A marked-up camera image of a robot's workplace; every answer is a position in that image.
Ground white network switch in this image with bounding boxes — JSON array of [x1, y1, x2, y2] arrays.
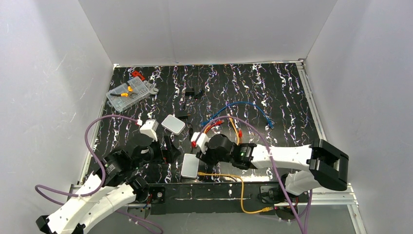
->
[[181, 154, 199, 179], [161, 115, 186, 135]]

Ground short yellow ethernet cable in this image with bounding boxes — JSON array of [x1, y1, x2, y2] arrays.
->
[[204, 114, 243, 146]]

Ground black power adapter cable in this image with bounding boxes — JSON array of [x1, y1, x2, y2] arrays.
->
[[175, 110, 194, 138]]

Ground long yellow ethernet cable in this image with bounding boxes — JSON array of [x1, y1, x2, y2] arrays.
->
[[197, 172, 275, 215]]

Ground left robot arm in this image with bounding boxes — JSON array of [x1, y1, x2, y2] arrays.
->
[[36, 134, 181, 234]]

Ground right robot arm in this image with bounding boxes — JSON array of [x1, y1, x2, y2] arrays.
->
[[191, 132, 349, 196]]

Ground clear plastic parts box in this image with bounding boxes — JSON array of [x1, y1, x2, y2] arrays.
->
[[106, 77, 150, 112]]

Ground grey red adjustable wrench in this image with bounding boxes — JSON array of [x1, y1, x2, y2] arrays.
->
[[131, 71, 159, 95]]

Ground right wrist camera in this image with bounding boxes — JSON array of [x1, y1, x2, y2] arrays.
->
[[190, 132, 210, 154]]

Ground blue ethernet cable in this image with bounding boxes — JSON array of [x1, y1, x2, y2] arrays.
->
[[200, 101, 275, 130]]

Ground black adapter with cable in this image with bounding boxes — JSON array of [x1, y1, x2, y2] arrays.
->
[[183, 88, 205, 99]]

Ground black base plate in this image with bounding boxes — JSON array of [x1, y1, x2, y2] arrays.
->
[[150, 182, 278, 215]]

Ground yellow handled pliers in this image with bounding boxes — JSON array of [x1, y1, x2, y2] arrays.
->
[[110, 85, 137, 98]]

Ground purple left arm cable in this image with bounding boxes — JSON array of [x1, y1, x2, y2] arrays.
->
[[35, 115, 164, 234]]

